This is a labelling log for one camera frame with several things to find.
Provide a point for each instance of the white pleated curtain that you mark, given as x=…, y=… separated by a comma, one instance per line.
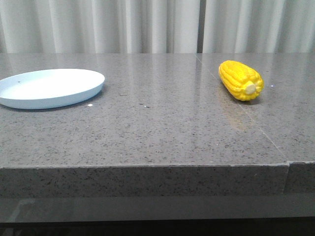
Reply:
x=157, y=26

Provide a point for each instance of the yellow plastic corn cob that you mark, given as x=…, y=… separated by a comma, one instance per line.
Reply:
x=243, y=82

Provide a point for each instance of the light blue round plate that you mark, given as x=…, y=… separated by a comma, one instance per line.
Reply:
x=52, y=88

